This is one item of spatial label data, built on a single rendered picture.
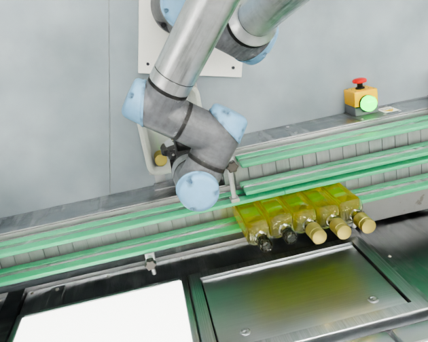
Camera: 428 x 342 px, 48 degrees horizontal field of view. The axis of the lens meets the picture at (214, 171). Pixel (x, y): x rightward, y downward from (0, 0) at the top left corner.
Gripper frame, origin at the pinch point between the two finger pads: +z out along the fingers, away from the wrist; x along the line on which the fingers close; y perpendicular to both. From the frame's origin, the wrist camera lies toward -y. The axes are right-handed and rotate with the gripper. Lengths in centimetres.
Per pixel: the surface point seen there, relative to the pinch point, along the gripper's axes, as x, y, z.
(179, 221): -3.4, 23.8, 4.2
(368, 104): 53, 2, 6
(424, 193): 68, 31, 4
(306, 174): 31.4, 15.7, -0.5
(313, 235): 24.0, 20.9, -24.1
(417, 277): 48, 37, -24
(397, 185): 57, 25, 0
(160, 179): -6.3, 15.1, 16.4
